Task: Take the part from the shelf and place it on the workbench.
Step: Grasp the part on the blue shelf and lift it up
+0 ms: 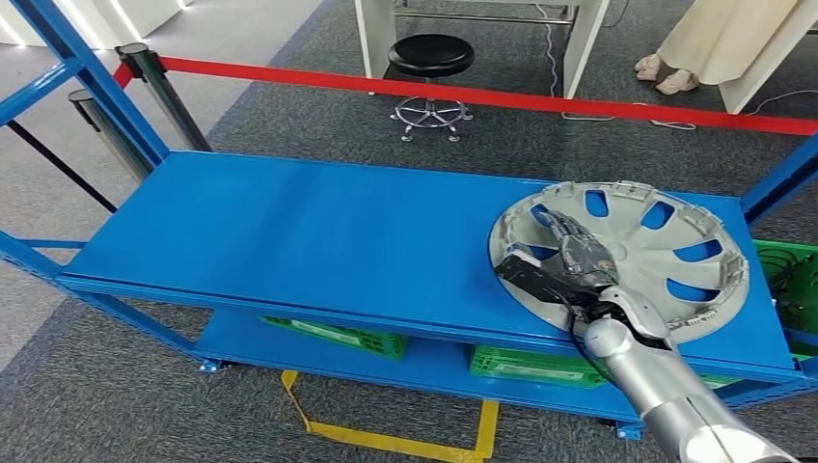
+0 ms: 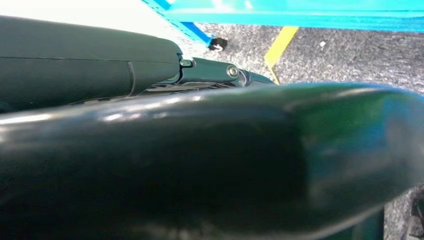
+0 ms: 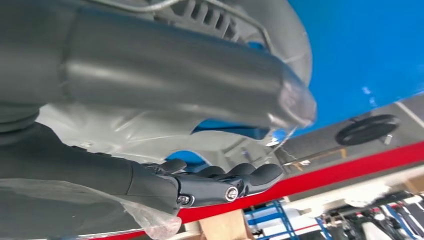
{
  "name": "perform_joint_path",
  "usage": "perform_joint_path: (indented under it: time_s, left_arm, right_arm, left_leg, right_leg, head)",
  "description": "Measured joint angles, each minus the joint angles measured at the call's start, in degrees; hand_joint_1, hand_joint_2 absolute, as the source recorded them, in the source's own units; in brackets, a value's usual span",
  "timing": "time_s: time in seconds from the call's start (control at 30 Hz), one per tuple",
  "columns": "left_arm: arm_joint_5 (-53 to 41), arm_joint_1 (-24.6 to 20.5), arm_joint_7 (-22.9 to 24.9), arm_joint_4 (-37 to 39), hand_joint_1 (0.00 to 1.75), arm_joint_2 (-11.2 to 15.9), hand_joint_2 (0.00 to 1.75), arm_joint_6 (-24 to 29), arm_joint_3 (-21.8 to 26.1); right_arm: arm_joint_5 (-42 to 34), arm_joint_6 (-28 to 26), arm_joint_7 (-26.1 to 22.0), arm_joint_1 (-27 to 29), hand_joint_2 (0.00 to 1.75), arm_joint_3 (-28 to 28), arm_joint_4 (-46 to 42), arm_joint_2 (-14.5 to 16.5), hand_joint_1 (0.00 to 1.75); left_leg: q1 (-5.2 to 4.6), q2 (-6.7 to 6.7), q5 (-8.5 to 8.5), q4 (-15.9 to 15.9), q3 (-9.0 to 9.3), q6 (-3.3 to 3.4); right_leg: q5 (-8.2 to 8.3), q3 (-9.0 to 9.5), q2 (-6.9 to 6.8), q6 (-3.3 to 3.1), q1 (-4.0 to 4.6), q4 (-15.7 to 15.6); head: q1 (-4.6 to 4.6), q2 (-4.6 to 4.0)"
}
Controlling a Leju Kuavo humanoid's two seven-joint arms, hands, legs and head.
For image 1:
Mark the chrome stanchion with red belt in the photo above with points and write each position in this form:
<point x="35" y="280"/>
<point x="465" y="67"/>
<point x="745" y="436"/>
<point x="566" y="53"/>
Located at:
<point x="163" y="96"/>

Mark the black barrier belt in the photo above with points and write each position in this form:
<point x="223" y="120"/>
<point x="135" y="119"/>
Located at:
<point x="64" y="167"/>

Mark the red barrier belt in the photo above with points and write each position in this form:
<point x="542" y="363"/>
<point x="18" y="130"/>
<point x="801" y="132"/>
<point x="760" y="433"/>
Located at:
<point x="383" y="84"/>

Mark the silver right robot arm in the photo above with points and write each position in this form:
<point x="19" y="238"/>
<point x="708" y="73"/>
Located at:
<point x="664" y="383"/>

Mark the green plastic crate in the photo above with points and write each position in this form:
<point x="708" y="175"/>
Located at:
<point x="345" y="337"/>
<point x="792" y="281"/>
<point x="530" y="367"/>
<point x="719" y="382"/>

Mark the grey plastic wheel cover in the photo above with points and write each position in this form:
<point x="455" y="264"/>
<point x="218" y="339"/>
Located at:
<point x="639" y="255"/>

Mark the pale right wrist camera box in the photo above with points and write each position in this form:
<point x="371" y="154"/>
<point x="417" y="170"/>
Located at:
<point x="525" y="255"/>

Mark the black round stool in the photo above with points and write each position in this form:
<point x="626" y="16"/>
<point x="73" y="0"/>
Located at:
<point x="431" y="54"/>

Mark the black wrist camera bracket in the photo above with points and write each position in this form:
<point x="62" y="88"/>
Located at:
<point x="537" y="281"/>

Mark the white desk frame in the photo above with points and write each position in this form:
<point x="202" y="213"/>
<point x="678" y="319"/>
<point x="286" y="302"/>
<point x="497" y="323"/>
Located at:
<point x="374" y="38"/>

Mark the white desk side panel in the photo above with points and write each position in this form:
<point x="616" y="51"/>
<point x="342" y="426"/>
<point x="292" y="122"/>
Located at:
<point x="767" y="64"/>

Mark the blue metal shelf rack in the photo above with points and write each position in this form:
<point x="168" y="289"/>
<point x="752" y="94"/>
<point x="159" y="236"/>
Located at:
<point x="287" y="223"/>

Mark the person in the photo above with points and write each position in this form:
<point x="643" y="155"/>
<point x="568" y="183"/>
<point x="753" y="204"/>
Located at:
<point x="716" y="38"/>

